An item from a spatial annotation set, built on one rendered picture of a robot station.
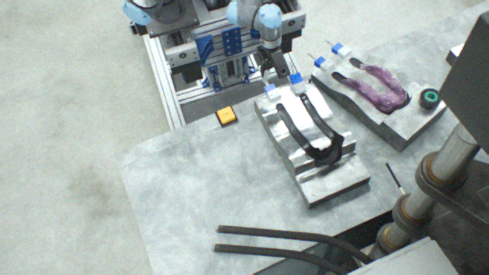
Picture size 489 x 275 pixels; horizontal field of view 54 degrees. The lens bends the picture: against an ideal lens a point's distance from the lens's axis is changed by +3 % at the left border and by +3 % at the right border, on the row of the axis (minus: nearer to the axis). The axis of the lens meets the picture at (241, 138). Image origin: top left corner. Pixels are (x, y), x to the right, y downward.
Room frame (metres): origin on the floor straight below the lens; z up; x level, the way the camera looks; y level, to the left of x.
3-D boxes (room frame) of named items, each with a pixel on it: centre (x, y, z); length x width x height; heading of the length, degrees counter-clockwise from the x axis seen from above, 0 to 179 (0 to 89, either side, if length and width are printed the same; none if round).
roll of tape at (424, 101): (0.96, -0.75, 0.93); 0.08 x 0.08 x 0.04
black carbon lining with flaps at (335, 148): (0.92, -0.28, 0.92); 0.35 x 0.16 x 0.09; 17
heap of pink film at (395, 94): (1.09, -0.58, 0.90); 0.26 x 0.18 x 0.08; 34
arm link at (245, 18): (1.19, -0.07, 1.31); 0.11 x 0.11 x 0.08; 59
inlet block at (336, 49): (1.34, -0.47, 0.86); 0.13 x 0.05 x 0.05; 34
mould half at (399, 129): (1.09, -0.59, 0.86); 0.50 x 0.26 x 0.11; 34
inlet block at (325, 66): (1.28, -0.38, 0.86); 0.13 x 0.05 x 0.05; 34
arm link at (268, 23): (1.13, -0.15, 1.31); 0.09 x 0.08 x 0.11; 59
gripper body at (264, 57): (1.13, -0.15, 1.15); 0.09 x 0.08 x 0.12; 17
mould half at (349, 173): (0.90, -0.27, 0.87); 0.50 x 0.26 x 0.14; 17
